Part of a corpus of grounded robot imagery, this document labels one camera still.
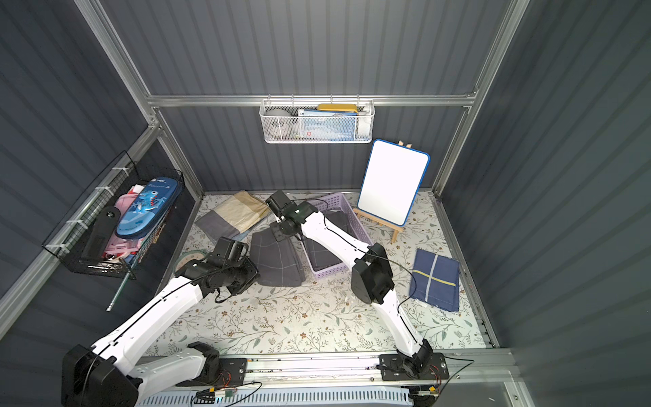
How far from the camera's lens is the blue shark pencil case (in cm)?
65

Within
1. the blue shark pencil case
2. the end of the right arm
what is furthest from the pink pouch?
the end of the right arm

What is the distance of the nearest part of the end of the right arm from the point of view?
65 centimetres

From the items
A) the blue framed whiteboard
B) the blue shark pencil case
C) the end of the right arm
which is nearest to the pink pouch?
the blue shark pencil case

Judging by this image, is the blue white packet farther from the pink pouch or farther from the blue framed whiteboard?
Result: the pink pouch

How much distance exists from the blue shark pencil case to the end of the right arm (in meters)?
0.29

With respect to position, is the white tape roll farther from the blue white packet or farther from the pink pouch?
the pink pouch

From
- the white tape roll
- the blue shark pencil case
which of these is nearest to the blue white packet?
the white tape roll

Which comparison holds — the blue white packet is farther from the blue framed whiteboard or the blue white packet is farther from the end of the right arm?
the end of the right arm
